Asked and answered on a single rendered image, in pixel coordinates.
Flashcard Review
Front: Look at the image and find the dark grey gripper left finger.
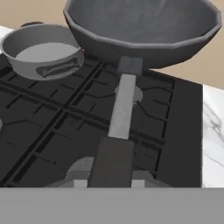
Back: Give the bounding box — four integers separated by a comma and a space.
46, 170, 92, 188

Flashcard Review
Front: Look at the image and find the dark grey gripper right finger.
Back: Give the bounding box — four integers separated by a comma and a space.
129, 170, 173, 188

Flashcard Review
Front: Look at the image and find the black gas hob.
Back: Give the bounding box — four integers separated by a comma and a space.
0, 52, 204, 188

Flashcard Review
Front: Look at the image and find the silver grey two-handled pot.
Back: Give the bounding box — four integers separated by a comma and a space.
0, 21, 86, 82

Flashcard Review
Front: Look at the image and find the dark grey long-handled pan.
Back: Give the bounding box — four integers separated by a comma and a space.
63, 0, 223, 188

